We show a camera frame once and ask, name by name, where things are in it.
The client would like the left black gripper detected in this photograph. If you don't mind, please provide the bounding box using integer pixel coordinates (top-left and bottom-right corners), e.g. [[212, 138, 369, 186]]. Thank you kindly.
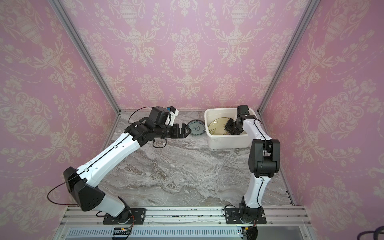
[[154, 121, 193, 138]]

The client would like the cream plate with grass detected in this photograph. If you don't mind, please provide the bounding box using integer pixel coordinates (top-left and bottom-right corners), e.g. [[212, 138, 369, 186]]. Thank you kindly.
[[208, 117, 233, 136]]

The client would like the white plastic bin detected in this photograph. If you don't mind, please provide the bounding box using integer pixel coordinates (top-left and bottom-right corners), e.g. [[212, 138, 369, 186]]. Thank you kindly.
[[204, 108, 252, 149]]

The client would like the small blue patterned plate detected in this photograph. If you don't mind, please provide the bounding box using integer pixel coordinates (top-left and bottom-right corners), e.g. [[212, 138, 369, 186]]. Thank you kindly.
[[187, 120, 206, 136]]

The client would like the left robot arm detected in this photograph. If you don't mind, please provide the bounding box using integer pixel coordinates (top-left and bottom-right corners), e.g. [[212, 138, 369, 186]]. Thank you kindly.
[[63, 106, 192, 224]]

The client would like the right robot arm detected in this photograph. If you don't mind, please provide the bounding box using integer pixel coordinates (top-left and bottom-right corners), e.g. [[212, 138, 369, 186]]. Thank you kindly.
[[225, 105, 281, 225]]

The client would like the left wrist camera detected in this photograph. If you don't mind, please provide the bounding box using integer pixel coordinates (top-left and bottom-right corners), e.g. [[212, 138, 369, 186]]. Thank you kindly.
[[166, 106, 179, 126]]

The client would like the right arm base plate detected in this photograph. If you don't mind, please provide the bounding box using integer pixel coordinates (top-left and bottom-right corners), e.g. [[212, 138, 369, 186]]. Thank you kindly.
[[224, 208, 267, 225]]

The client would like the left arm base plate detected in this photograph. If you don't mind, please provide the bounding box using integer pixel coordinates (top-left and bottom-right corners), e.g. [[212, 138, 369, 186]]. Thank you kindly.
[[103, 208, 147, 226]]

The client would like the aluminium mounting rail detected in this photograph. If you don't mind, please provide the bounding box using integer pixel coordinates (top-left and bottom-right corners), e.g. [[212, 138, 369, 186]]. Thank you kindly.
[[61, 206, 311, 227]]

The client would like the right aluminium corner post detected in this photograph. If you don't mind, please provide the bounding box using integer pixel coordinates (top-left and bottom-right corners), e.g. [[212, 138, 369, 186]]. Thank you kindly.
[[258, 0, 321, 114]]

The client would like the aluminium corner post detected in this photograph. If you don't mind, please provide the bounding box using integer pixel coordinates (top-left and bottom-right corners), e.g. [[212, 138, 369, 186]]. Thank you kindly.
[[258, 0, 321, 114], [48, 0, 122, 115]]

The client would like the left aluminium corner post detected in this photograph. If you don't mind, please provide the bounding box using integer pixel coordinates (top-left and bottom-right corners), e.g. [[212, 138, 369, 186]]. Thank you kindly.
[[48, 0, 122, 115]]

